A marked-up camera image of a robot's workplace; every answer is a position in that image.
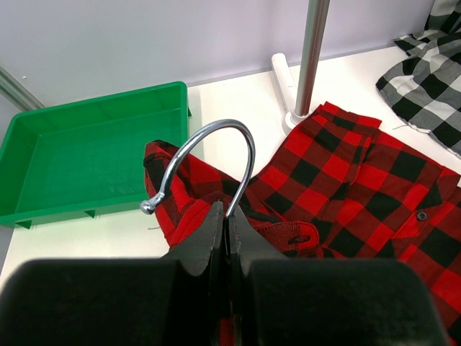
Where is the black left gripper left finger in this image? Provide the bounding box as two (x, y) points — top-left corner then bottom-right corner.
(1, 202), (223, 345)

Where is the green plastic tray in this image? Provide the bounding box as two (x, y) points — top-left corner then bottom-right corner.
(1, 81), (189, 229)

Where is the metal clothes rack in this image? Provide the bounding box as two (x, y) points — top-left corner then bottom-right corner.
(272, 0), (330, 134)

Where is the metal clothes hanger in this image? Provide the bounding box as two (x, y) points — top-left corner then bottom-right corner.
(140, 118), (256, 219)

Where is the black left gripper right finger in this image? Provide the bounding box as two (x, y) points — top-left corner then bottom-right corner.
(227, 211), (449, 345)

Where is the black white plaid shirt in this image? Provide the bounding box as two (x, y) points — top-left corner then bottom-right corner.
(376, 1), (460, 156)

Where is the red black plaid shirt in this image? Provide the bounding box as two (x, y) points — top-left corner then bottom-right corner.
(143, 101), (461, 346)

